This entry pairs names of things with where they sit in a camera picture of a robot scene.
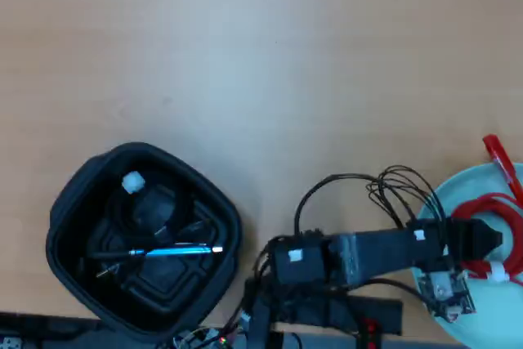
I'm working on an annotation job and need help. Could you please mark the black square plastic bowl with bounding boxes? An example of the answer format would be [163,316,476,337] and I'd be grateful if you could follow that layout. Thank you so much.
[44,142,243,344]

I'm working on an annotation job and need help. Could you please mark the light blue plate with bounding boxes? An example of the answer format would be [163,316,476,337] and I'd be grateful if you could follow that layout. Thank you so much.
[410,162,523,349]

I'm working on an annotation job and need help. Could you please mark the black box with red LEDs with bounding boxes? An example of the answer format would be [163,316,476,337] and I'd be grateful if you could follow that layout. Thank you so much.
[355,315,385,349]

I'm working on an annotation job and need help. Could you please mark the thin black servo wire bundle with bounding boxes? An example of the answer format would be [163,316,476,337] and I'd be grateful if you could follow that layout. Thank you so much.
[293,164,450,239]

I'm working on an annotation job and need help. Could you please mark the black charging cable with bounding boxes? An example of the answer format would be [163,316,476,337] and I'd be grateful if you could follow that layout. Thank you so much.
[96,172,216,280]

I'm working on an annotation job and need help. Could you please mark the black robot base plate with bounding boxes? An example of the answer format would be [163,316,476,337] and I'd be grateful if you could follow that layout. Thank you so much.
[244,279,404,336]

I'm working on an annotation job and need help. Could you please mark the red charging cable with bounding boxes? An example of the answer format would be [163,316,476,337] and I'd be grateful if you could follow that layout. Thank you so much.
[451,191,523,287]

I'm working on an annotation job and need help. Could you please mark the red pen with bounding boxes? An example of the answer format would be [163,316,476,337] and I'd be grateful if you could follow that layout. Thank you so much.
[481,134,523,197]

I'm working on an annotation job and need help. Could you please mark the thick black camera cable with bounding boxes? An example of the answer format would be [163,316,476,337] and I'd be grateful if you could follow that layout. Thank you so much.
[365,278,428,305]

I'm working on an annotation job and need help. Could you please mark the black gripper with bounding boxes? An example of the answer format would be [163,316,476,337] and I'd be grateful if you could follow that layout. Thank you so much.
[445,217,503,262]

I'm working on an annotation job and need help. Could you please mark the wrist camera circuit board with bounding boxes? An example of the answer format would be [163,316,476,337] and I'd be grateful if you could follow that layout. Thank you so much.
[416,269,478,324]

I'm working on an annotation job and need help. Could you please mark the blue ballpoint pen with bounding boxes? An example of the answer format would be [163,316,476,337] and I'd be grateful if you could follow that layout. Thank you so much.
[87,242,225,260]

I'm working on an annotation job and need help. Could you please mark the control board with coloured wires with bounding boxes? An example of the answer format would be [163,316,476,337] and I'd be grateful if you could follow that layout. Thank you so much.
[173,324,234,349]

